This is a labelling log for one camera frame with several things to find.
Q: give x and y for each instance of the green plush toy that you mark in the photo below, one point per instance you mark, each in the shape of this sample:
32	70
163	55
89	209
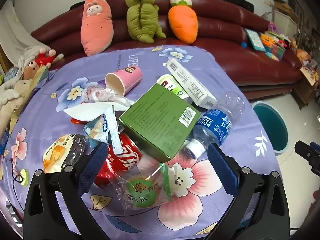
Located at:
141	17

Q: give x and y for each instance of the clear wrapper with green print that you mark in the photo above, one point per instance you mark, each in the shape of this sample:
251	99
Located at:
142	192

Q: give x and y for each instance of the blue white snack wrapper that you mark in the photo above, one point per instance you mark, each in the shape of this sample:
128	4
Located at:
110	127

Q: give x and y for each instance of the brown teddy bear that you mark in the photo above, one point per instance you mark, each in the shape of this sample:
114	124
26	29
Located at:
32	70

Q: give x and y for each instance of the clear bottle with blue label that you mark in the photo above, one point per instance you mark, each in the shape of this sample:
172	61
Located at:
215	125

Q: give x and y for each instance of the pink paper cup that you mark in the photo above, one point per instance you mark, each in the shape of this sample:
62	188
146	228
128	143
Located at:
130	77

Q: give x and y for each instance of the teal book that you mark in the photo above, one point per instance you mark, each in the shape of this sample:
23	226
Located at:
255	40

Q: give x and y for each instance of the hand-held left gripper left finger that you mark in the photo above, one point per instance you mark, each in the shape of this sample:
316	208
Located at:
96	162

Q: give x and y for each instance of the dark red leather sofa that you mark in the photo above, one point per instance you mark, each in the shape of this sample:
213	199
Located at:
225	55

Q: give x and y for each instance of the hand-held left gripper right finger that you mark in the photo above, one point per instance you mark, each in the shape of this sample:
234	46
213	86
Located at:
222	165

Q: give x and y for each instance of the yellow clear bread wrapper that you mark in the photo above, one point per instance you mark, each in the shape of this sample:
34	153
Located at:
57	155

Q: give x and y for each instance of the clear plastic wrap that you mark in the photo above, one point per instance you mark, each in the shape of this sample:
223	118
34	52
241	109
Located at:
100	95

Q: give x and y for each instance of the crushed red soda can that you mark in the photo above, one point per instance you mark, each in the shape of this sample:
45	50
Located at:
122	160

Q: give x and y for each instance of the orange carrot rabbit plush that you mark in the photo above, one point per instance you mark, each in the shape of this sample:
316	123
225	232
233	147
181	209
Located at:
183	22

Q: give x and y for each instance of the pile of assorted toys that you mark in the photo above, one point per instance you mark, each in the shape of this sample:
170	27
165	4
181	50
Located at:
310	67

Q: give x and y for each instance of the white cloth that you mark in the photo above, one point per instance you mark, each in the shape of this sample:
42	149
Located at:
15	37

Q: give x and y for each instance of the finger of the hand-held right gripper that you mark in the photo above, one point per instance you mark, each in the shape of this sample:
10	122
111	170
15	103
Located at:
303	150
316	167

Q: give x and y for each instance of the cream rabbit plush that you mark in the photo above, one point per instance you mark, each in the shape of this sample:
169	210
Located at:
12	97

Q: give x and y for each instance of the stack of colourful toys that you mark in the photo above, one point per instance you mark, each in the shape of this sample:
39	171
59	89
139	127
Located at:
272	47

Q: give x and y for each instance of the white green tube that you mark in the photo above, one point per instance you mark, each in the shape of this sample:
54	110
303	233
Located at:
170	83

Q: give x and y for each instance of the white paper napkin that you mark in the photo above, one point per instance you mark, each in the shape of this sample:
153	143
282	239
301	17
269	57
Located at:
87	111

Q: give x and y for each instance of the wooden side cabinet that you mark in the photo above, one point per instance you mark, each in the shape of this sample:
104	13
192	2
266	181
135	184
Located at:
302	90

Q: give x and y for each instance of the pink rabbit plush pillow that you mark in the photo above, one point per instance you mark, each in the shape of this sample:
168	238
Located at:
97	30

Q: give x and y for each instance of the green cardboard box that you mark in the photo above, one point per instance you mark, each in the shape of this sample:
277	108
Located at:
155	120

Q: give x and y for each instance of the small blue ball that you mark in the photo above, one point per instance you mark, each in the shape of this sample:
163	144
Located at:
244	45

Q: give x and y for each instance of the purple floral tablecloth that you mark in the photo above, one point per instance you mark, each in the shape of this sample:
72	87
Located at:
155	65

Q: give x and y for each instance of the teal round trash bin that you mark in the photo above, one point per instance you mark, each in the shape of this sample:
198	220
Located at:
270	127

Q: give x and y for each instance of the long white cardboard box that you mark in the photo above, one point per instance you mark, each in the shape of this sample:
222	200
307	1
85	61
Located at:
190	82

